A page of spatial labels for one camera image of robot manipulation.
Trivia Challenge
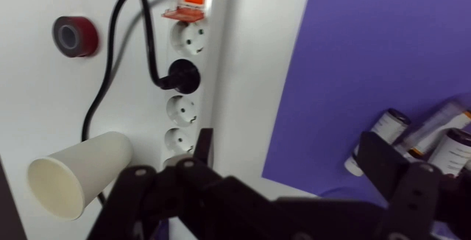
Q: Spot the dark red tape roll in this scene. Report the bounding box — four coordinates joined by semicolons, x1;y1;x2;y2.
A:
52;16;99;58

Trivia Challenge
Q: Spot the clear tube with orange band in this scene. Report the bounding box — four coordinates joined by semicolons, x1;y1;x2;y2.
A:
394;100;471;159

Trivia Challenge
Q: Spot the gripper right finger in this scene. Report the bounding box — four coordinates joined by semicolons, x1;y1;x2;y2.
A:
356;131;471;240

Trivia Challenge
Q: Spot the white paper cup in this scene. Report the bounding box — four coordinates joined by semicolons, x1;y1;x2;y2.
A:
27;131;134;221

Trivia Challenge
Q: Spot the purple sheet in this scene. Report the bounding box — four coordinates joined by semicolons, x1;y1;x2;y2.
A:
262;0;471;205

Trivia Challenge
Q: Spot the wide white bottle dark cap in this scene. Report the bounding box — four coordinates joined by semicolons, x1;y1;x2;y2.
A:
427;128;471;178

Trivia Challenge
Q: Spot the black cable with plug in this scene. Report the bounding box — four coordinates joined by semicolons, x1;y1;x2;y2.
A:
81;0;201;207

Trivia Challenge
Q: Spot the white power strip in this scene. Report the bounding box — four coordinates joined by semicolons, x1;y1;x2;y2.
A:
160;0;231;170

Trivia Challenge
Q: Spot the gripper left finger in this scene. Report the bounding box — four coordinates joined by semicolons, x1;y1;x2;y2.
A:
86;128;236;240

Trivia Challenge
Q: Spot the slim white bottle dark cap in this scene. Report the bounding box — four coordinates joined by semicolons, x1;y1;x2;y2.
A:
344;108;412;177

